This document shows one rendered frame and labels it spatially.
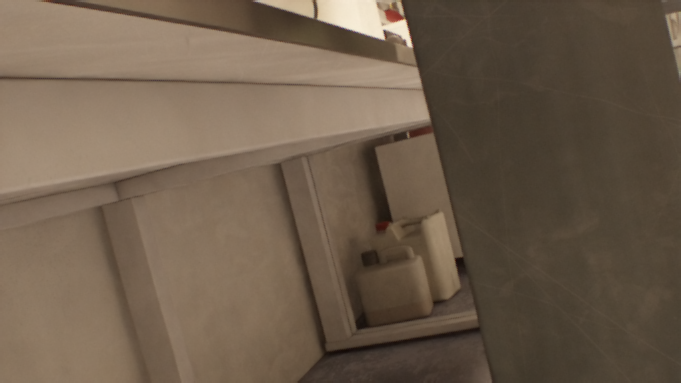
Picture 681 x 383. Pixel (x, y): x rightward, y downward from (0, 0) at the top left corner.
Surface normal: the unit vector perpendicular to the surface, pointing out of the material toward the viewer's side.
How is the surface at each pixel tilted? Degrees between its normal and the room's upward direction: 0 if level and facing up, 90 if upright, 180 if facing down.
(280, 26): 90
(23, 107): 90
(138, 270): 90
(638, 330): 90
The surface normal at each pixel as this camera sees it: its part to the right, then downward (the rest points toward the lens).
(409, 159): -0.29, 0.14
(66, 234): 0.92, -0.21
